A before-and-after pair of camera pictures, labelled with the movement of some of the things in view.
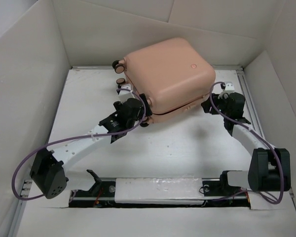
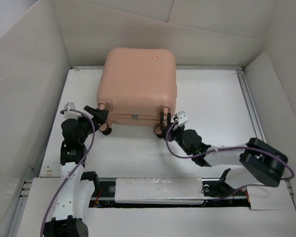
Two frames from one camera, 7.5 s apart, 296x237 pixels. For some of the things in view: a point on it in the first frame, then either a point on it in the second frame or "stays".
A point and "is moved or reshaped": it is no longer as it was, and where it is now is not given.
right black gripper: x=206 y=105 -> x=172 y=132
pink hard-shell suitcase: x=173 y=73 is moved or reshaped
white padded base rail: x=177 y=190 stays
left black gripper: x=118 y=105 -> x=99 y=116
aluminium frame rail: x=250 y=106 stays
